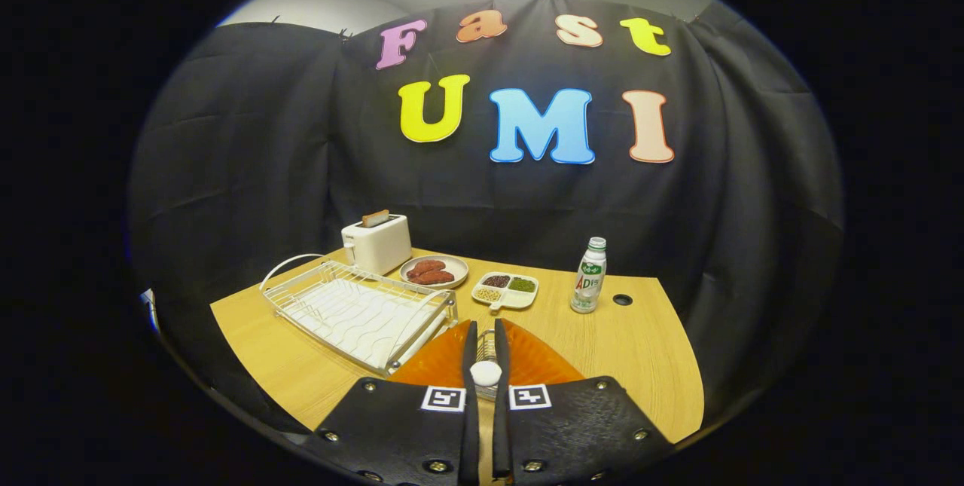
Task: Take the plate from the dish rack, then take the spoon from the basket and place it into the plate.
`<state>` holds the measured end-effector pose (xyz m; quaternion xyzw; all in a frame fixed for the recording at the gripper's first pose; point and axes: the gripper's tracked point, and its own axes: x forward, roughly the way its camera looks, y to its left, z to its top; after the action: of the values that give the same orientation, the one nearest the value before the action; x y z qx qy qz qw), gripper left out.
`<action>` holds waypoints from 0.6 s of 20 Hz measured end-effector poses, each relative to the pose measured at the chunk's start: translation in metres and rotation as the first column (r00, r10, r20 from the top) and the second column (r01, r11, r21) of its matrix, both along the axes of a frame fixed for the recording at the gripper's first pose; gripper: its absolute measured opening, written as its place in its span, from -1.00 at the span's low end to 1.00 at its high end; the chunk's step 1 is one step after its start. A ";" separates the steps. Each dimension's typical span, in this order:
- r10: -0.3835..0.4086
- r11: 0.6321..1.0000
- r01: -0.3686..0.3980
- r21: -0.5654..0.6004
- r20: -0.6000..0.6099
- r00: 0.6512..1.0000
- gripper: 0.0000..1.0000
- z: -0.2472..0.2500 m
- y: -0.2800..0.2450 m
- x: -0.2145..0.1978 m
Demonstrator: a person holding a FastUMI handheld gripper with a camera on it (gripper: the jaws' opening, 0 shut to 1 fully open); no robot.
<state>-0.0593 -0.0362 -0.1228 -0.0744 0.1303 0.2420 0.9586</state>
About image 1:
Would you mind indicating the yellow beans pile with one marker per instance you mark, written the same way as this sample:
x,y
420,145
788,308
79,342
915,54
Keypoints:
x,y
489,294

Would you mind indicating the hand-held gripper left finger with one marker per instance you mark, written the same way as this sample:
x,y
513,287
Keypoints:
x,y
392,433

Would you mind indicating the dark red beans pile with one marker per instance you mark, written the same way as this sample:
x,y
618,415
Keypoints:
x,y
496,281

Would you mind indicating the white toaster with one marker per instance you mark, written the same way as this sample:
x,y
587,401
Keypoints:
x,y
380,245

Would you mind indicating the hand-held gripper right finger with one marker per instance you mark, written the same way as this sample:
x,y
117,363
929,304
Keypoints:
x,y
587,429

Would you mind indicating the white divided dish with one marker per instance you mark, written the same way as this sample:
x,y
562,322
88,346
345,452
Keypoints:
x,y
520,298

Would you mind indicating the brown sausage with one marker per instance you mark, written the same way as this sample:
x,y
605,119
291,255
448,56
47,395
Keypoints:
x,y
426,268
435,277

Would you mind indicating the metal spoon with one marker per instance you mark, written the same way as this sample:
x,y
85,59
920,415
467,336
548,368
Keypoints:
x,y
486,373

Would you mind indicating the beige round plate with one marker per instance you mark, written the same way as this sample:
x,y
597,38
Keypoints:
x,y
458,266

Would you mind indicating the white plastic drink bottle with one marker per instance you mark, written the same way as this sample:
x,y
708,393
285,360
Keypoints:
x,y
588,282

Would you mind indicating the green beans pile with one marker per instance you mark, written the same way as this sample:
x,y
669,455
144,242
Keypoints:
x,y
522,285

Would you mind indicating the brown bread slice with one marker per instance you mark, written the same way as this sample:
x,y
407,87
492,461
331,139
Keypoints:
x,y
375,218

